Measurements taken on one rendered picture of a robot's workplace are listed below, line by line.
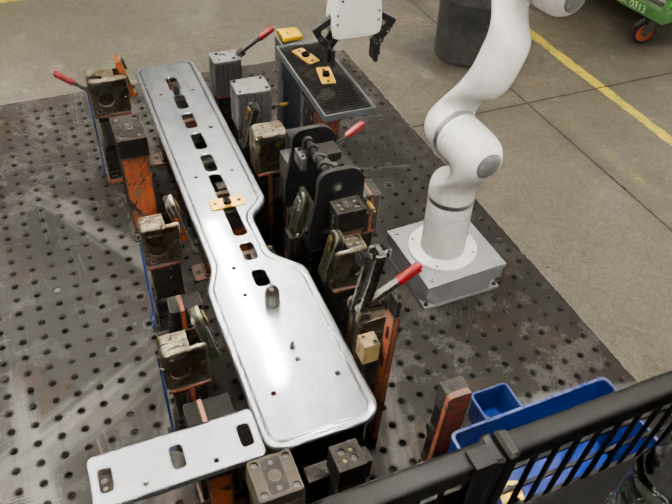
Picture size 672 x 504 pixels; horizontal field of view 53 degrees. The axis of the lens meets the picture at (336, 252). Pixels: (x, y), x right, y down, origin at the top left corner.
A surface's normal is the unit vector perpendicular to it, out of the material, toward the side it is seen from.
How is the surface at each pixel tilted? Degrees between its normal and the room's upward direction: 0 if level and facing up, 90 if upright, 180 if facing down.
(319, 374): 0
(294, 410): 0
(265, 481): 0
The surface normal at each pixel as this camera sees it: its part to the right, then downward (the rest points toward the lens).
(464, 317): 0.06, -0.72
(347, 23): 0.27, 0.73
